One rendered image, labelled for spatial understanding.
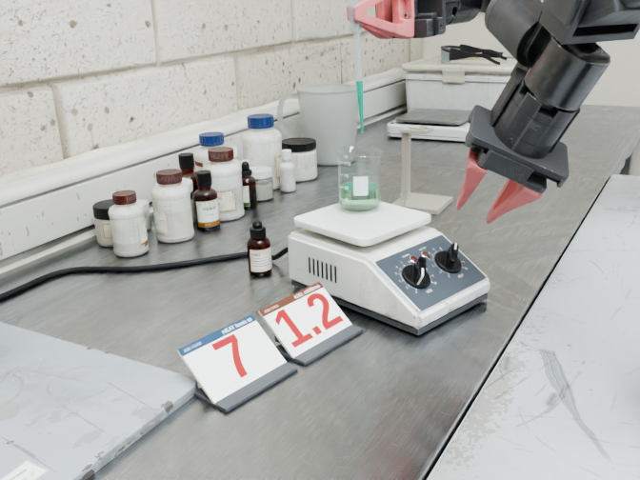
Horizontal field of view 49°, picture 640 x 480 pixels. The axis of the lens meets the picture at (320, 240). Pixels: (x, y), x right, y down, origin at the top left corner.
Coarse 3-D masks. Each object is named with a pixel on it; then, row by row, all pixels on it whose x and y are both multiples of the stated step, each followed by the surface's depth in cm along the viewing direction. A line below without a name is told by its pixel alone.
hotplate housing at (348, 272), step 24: (288, 240) 82; (312, 240) 79; (336, 240) 79; (384, 240) 78; (408, 240) 78; (312, 264) 80; (336, 264) 77; (360, 264) 74; (336, 288) 78; (360, 288) 75; (384, 288) 72; (480, 288) 77; (384, 312) 73; (408, 312) 71; (432, 312) 71; (456, 312) 75
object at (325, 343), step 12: (348, 324) 73; (276, 336) 68; (324, 336) 71; (336, 336) 71; (348, 336) 71; (276, 348) 69; (288, 348) 68; (300, 348) 68; (312, 348) 69; (324, 348) 69; (300, 360) 67; (312, 360) 67
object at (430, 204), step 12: (408, 132) 110; (420, 132) 109; (408, 144) 111; (408, 156) 112; (408, 168) 113; (408, 180) 113; (408, 192) 114; (408, 204) 112; (420, 204) 112; (432, 204) 112; (444, 204) 112
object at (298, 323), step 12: (300, 300) 72; (312, 300) 73; (324, 300) 74; (276, 312) 70; (288, 312) 70; (300, 312) 71; (312, 312) 72; (324, 312) 73; (336, 312) 73; (276, 324) 69; (288, 324) 69; (300, 324) 70; (312, 324) 71; (324, 324) 72; (336, 324) 72; (288, 336) 68; (300, 336) 69; (312, 336) 70
